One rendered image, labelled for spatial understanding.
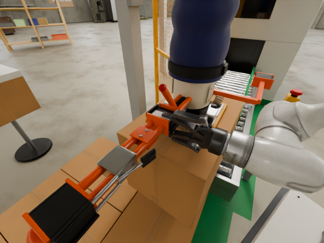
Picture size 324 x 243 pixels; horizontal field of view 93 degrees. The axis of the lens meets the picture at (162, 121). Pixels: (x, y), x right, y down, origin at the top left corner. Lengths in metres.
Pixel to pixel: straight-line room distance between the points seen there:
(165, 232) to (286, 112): 0.80
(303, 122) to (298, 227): 0.48
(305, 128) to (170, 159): 0.38
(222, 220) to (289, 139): 1.30
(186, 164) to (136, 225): 0.57
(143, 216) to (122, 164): 0.69
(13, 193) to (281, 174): 2.20
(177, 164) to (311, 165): 0.33
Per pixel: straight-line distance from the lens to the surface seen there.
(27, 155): 2.52
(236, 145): 0.42
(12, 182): 2.36
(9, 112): 1.98
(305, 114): 0.54
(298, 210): 0.93
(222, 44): 0.59
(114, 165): 0.38
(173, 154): 0.58
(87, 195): 0.34
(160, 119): 0.47
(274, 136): 0.47
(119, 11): 1.83
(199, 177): 0.53
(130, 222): 1.04
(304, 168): 0.45
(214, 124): 0.71
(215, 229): 1.64
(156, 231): 1.01
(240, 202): 1.82
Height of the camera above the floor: 1.51
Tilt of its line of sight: 38 degrees down
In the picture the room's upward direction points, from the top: straight up
